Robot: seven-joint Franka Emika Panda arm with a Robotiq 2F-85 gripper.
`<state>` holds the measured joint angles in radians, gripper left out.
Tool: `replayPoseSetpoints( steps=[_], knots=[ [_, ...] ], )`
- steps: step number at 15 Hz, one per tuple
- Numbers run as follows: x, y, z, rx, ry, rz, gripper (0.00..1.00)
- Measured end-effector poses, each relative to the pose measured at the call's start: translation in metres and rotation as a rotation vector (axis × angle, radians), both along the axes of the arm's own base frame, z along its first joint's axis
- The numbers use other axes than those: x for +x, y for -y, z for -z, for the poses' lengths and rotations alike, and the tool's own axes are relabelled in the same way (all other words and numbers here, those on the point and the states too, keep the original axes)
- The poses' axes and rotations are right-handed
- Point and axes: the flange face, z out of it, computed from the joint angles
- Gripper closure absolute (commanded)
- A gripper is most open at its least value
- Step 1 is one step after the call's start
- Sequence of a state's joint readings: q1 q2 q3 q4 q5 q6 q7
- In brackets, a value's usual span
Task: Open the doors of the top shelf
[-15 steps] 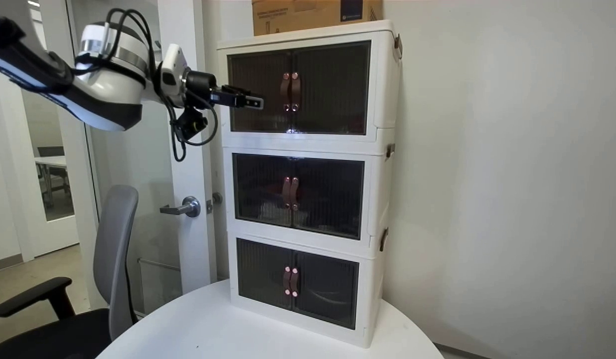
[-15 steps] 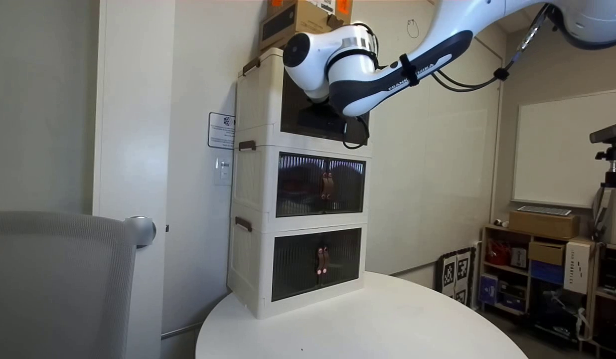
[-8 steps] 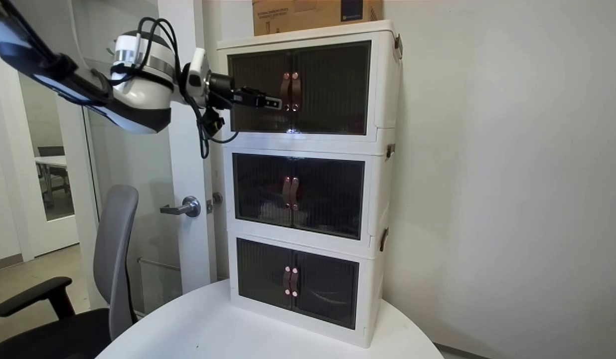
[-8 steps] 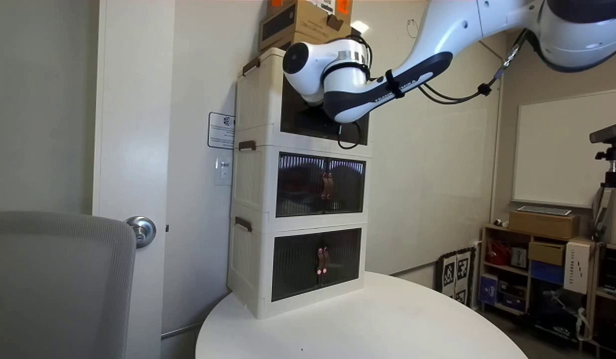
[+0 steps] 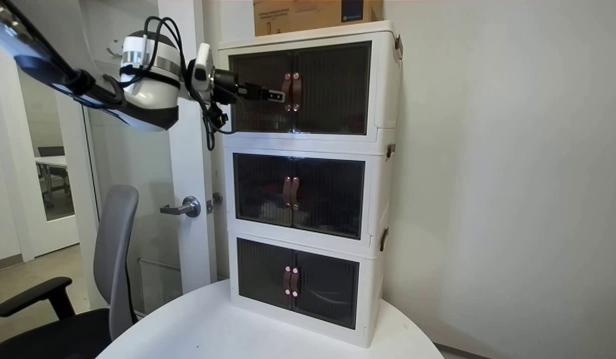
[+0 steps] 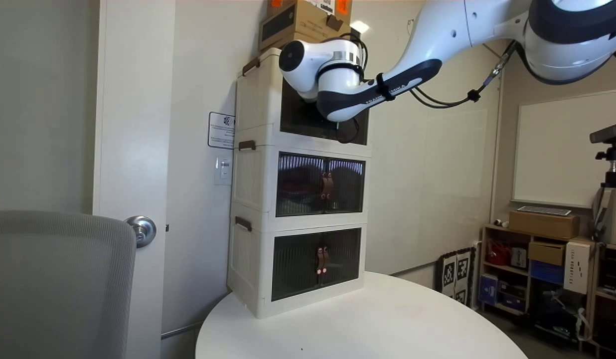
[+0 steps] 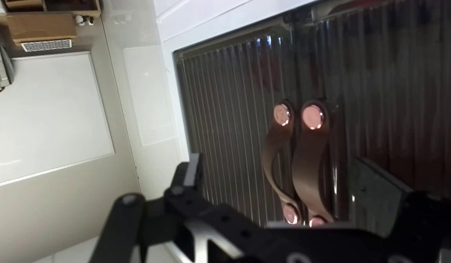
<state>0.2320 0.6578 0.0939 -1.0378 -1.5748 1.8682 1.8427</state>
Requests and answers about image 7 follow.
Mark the wooden furniture piece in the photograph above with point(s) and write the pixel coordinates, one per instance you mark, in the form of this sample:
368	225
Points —
44	22

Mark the white three-tier storage cabinet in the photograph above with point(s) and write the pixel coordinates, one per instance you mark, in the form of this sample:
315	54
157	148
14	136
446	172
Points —
152	96

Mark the dark ribbed cabinet door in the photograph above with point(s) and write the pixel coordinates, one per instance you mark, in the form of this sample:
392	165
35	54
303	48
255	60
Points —
390	82
225	132

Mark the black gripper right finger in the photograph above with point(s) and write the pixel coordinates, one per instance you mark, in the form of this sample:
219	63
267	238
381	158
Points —
423	219

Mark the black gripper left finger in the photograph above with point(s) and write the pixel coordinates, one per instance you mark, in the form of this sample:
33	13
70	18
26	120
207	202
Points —
122	228

